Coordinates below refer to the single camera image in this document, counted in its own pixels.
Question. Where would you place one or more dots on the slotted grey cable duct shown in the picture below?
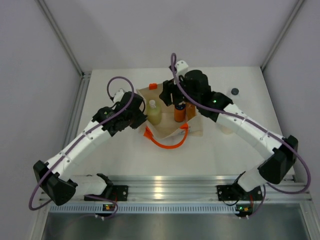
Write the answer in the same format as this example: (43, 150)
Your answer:
(149, 208)

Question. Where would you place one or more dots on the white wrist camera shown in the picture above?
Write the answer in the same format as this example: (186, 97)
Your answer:
(118, 95)
(180, 68)

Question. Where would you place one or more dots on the aluminium frame post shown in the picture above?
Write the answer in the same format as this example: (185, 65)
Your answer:
(59, 35)
(285, 27)

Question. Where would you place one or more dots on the orange bottle blue spray top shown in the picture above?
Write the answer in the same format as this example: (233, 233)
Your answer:
(180, 112)

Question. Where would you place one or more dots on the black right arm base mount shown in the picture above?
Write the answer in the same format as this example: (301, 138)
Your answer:
(230, 192)

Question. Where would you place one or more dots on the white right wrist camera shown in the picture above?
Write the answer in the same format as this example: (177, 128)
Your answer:
(180, 68)

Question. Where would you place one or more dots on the right aluminium frame post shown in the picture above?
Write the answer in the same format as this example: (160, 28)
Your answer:
(285, 27)

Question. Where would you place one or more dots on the white square bottle black cap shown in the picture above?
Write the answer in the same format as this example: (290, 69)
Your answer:
(233, 94)

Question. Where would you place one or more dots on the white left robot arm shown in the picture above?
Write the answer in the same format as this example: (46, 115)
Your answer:
(56, 176)

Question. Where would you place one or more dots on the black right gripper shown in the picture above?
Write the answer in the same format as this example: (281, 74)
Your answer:
(170, 87)

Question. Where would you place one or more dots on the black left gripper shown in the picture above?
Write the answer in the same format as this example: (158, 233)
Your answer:
(141, 117)

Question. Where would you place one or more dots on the cream cylindrical bottle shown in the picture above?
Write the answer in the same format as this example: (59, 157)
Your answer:
(226, 130)

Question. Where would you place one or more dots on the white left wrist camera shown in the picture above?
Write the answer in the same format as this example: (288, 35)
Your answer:
(118, 95)

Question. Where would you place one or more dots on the green pump lotion bottle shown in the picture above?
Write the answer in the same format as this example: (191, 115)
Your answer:
(154, 112)

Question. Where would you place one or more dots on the beige canvas bag orange handles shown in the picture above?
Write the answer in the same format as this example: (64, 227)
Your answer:
(167, 128)

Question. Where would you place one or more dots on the amber bottle pink cap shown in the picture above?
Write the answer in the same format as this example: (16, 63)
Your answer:
(190, 111)

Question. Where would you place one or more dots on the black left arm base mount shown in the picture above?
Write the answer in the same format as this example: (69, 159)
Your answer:
(115, 193)

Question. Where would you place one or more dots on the left aluminium frame post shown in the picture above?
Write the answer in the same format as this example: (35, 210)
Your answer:
(59, 35)

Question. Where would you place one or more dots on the aluminium rail base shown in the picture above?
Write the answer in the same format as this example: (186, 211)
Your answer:
(197, 189)

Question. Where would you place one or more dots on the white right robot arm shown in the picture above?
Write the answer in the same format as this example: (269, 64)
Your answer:
(275, 150)

